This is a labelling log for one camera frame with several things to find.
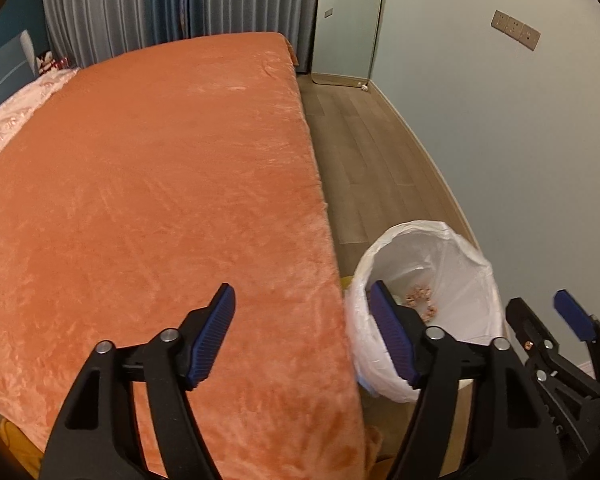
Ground white bag lined trash bin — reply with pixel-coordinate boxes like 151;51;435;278
344;220;507;403

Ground yellow cloth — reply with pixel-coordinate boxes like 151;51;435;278
0;418;43;479

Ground orange plush bed blanket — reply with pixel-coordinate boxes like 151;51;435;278
0;32;366;479

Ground pink floral quilt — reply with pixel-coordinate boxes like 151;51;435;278
0;68;79;153

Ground bedside clutter items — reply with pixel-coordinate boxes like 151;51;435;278
35;51;72;75

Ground blue padded headboard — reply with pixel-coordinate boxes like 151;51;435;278
0;30;38;105

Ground gold framed standing mirror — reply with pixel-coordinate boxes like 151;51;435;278
311;0;382;88

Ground grey blue curtains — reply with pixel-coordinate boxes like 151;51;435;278
43;0;317;73

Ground dark bead bracelet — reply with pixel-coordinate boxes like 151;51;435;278
404;285;440;323

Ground wall switch plate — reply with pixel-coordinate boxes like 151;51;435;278
491;10;541;51

